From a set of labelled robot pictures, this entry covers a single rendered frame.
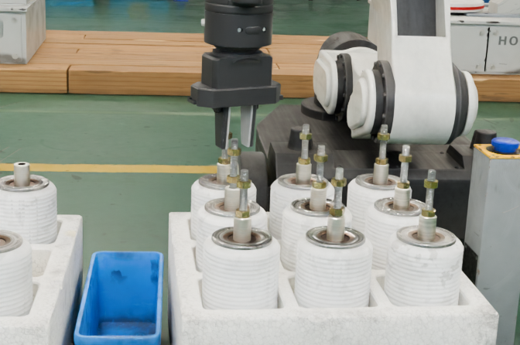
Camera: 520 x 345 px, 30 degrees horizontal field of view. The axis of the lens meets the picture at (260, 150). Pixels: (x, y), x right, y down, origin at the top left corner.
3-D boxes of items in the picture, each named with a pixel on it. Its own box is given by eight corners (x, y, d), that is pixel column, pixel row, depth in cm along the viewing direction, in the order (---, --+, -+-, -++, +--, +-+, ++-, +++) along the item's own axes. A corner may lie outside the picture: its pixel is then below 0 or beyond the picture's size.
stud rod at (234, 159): (235, 194, 131) (237, 140, 129) (228, 193, 131) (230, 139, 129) (237, 192, 131) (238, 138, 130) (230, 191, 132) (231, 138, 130)
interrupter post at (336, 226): (347, 239, 123) (348, 214, 122) (340, 245, 121) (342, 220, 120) (329, 236, 124) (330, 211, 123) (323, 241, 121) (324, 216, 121)
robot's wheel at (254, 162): (230, 236, 194) (234, 139, 188) (255, 236, 194) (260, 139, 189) (238, 274, 174) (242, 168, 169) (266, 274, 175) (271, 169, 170)
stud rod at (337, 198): (333, 227, 121) (336, 169, 119) (331, 224, 122) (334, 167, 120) (340, 227, 121) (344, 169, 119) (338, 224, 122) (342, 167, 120)
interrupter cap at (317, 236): (372, 237, 124) (373, 231, 124) (354, 255, 117) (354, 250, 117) (316, 227, 127) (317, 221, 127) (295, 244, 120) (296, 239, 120)
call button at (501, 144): (486, 149, 144) (487, 136, 144) (511, 149, 145) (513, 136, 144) (496, 156, 141) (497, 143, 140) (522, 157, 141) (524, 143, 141)
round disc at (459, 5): (391, 5, 366) (391, -10, 365) (469, 6, 369) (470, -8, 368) (410, 15, 337) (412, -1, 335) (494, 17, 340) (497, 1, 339)
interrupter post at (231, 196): (224, 207, 133) (224, 184, 132) (241, 208, 133) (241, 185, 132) (223, 213, 131) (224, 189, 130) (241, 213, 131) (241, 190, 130)
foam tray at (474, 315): (167, 317, 156) (169, 211, 151) (402, 313, 161) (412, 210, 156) (179, 455, 119) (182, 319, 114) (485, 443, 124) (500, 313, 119)
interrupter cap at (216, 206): (206, 200, 135) (206, 196, 135) (260, 203, 135) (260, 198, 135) (203, 218, 128) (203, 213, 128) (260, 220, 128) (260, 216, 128)
